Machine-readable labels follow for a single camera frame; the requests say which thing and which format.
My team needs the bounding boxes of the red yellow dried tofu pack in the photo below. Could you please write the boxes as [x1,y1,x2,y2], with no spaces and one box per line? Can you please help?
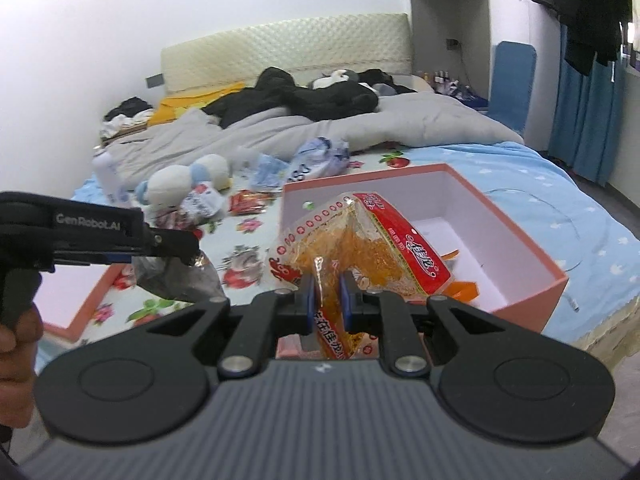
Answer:
[266,192,454,360]

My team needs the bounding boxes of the clear dark snack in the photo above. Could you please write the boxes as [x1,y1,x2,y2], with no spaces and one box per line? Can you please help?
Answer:
[132,252,227,304]

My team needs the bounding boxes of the orange snack bag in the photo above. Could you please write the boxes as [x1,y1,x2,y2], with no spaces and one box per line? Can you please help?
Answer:
[440,249,480,304]

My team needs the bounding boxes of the small red snack packet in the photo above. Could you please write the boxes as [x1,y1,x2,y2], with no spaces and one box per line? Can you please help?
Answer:
[229,190,274,216]

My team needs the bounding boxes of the shrimp flavour snack bag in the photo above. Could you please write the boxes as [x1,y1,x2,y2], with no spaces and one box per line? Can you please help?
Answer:
[154,182,224,231]

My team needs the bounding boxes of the person's left hand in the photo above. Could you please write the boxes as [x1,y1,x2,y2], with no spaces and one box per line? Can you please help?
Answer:
[0,304,43,429]

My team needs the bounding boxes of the pink shallow box lid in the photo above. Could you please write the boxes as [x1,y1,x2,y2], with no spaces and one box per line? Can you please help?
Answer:
[35,264,125,342]

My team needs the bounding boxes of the white spray bottle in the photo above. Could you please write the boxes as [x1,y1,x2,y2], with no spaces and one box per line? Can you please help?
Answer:
[92,148,131,208]

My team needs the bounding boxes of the fruit print tablecloth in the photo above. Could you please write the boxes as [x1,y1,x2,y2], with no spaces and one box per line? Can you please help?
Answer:
[78,146,416,346]

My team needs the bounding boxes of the pink deep gift box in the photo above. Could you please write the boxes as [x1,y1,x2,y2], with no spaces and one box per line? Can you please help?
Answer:
[262,164,567,359]

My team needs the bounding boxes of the grey duvet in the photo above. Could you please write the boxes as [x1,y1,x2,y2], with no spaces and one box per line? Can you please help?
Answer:
[107,92,523,190]

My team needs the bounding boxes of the white blue plush toy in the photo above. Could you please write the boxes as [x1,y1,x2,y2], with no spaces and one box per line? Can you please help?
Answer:
[134,154,231,208]

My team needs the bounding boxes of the cardboard box with clothes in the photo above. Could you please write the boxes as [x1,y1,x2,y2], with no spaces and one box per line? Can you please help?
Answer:
[99,96,154,141]

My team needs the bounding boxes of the crumpled blue white plastic bag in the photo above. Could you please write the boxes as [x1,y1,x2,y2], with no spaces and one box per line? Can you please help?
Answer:
[247,136,350,192]

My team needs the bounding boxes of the yellow pillow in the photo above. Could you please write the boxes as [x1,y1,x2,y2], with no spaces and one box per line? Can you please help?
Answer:
[146,81,245,127]

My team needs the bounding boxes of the black clothes pile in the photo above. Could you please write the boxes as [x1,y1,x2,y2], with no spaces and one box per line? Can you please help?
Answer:
[202,67,414,128]

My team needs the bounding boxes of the light blue star bedsheet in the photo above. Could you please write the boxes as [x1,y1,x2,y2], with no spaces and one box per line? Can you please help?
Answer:
[71,140,640,340]

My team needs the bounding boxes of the cream padded headboard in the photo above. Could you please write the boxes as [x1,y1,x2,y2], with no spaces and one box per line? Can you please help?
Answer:
[160,13,413,94]

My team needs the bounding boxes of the blue chair back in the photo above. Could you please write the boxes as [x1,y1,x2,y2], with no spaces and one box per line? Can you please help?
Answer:
[487,41,537,136]

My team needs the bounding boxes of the blue curtain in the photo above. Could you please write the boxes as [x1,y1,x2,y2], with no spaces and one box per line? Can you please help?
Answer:
[546,24,626,187]

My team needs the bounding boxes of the hanging clothes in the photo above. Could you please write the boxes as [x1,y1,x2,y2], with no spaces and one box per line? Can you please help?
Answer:
[533,0,631,76]

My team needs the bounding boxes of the white charging cable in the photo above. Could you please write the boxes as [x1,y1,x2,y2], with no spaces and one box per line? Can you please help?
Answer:
[487,186,586,313]

